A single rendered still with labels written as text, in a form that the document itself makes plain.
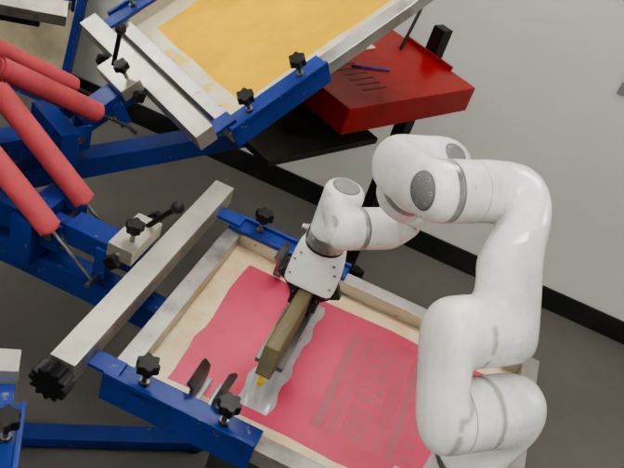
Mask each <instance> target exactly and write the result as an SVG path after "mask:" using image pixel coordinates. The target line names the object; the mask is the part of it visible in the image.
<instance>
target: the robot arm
mask: <svg viewBox="0 0 624 468"><path fill-rule="evenodd" d="M371 172H372V176H373V179H374V181H375V184H376V185H377V188H376V197H377V201H378V203H379V205H380V206H381V207H362V204H363V202H364V197H365V196H364V191H363V189H362V188H361V186H360V185H358V184H357V183H356V182H354V181H352V180H350V179H347V178H342V177H337V178H333V179H331V180H330V181H329V182H328V183H327V184H326V185H325V187H324V190H323V192H322V194H321V197H320V200H319V203H318V207H317V210H316V212H315V215H314V218H313V220H312V223H310V225H309V224H306V223H304V224H303V225H302V228H301V229H302V230H304V231H305V235H304V236H303V237H302V238H301V239H300V240H299V242H298V244H297V246H296V248H295V250H294V252H293V254H292V257H291V260H290V262H289V263H287V264H286V265H284V266H282V267H281V268H280V270H279V273H280V274H281V276H282V277H283V278H284V279H285V280H286V282H287V284H288V286H289V288H290V296H289V298H288V301H287V302H289V303H291V301H292V299H293V298H294V296H295V295H296V293H297V291H298V290H299V288H302V289H304V290H307V291H309V292H311V293H313V294H315V295H314V297H313V298H312V300H311V302H310V304H309V307H308V309H307V311H306V313H305V317H306V318H308V317H309V315H310V313H312V314H314V313H315V311H316V309H317V306H318V304H319V303H322V302H326V301H329V300H334V301H339V300H340V298H341V297H342V294H341V289H340V285H339V281H340V278H341V276H342V273H343V270H344V266H345V259H346V251H362V250H389V249H394V248H396V247H398V246H401V245H402V244H404V243H406V242H407V241H409V240H411V239H412V238H414V237H415V236H416V235H417V234H418V233H419V232H420V230H421V227H422V225H423V220H426V221H428V222H432V223H439V224H473V223H491V224H493V225H494V226H495V227H494V228H493V230H492V231H491V232H490V233H489V234H488V236H487V238H486V239H485V241H484V243H483V245H482V247H481V249H480V251H479V254H478V256H477V259H476V266H475V283H474V291H473V292H472V294H463V295H451V296H447V297H443V298H440V299H438V300H436V301H435V302H434V303H432V304H431V305H430V306H429V308H428V309H427V311H426V312H425V314H424V316H423V319H422V324H421V327H420V332H419V343H418V364H417V383H416V406H415V408H416V423H417V428H418V432H419V435H420V438H421V440H422V442H423V443H424V445H425V446H426V447H427V448H428V449H429V450H430V451H432V453H431V454H430V456H429V458H428V459H427V461H426V463H425V464H424V466H423V467H422V468H508V467H509V466H510V465H511V464H512V463H513V462H514V461H515V460H516V459H517V458H518V457H519V456H520V455H521V454H523V453H524V452H525V451H526V450H527V449H528V448H529V447H530V446H531V445H532V444H533V443H534V442H535V441H536V440H537V438H538V437H539V435H540V433H541V432H542V430H543V427H544V425H545V423H546V418H547V405H546V401H545V397H544V395H543V394H542V392H541V390H540V389H539V387H538V386H537V385H536V384H535V383H534V382H533V381H531V380H530V379H528V378H527V377H525V376H522V375H519V374H514V373H493V374H486V375H477V376H473V371H474V370H480V369H487V368H496V367H503V366H511V365H515V364H519V363H523V362H525V361H527V360H529V359H530V358H532V357H533V356H534V354H535V352H536V350H537V347H538V342H539V337H540V313H541V298H542V284H543V265H544V257H545V252H546V247H547V242H548V239H549V235H550V230H551V224H552V217H553V205H552V198H551V194H550V191H549V189H548V187H547V185H546V183H545V182H544V180H543V179H542V177H541V176H540V175H539V174H538V173H537V172H536V171H534V170H533V169H531V168H530V167H528V166H525V165H523V164H521V163H517V162H506V161H496V160H471V157H470V154H469V152H468V150H467V149H466V148H465V147H464V146H463V144H461V143H460V142H459V141H457V140H455V139H452V138H450V137H446V136H423V135H406V134H400V135H393V136H390V137H388V138H386V139H385V140H384V141H383V142H382V143H381V144H380V145H379V146H378V147H377V149H376V151H375V152H374V154H373V157H372V161H371ZM290 272H291V273H290Z"/></svg>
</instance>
